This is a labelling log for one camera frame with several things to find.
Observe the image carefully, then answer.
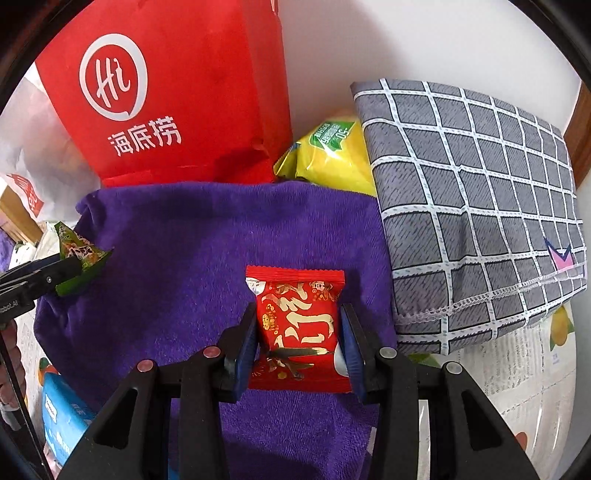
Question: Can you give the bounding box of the grey checked folded cloth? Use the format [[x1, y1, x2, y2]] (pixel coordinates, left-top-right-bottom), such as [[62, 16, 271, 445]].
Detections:
[[350, 78, 591, 356]]

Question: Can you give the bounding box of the purple towel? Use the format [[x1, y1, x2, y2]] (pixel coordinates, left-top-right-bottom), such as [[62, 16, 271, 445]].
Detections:
[[34, 180, 400, 480]]

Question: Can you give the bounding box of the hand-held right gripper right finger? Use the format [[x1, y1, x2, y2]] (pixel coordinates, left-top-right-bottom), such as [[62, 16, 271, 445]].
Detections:
[[339, 304, 539, 480]]

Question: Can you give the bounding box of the red paper bag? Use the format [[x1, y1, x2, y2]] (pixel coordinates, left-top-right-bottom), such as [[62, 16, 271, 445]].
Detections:
[[36, 0, 294, 188]]

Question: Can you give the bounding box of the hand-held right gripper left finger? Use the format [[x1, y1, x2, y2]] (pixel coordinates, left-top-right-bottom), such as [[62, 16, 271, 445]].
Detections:
[[60, 316, 259, 480]]

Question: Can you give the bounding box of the green snack packet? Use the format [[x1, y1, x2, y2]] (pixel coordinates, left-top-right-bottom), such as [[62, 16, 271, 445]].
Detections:
[[54, 222, 114, 296]]

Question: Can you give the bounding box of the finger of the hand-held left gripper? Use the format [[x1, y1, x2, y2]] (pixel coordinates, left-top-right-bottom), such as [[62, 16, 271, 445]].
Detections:
[[8, 257, 64, 276], [0, 257, 82, 299]]

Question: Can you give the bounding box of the fruit printed bed sheet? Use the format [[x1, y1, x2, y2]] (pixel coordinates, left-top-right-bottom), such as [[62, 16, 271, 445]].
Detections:
[[9, 222, 578, 480]]

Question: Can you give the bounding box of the red gold-print snack packet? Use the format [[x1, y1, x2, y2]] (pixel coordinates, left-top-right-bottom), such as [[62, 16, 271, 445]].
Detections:
[[245, 265, 352, 393]]

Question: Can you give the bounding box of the yellow snack bag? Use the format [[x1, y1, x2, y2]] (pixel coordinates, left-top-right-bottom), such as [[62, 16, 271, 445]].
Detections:
[[274, 108, 377, 197]]

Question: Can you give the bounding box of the white plastic shopping bag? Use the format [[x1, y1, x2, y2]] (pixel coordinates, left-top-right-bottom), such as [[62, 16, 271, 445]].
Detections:
[[0, 62, 105, 232]]

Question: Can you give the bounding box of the blue tissue pack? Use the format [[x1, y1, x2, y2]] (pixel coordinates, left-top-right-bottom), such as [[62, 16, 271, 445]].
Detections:
[[41, 371, 98, 467]]

